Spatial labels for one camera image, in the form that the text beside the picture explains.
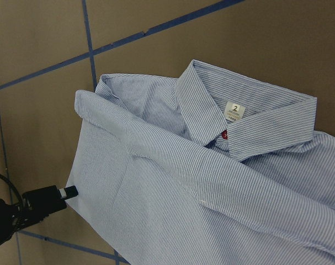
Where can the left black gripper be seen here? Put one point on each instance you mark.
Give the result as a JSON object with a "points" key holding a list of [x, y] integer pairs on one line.
{"points": [[33, 208]]}

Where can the blue striped button-up shirt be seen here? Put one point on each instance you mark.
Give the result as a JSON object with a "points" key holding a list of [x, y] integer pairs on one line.
{"points": [[212, 167]]}

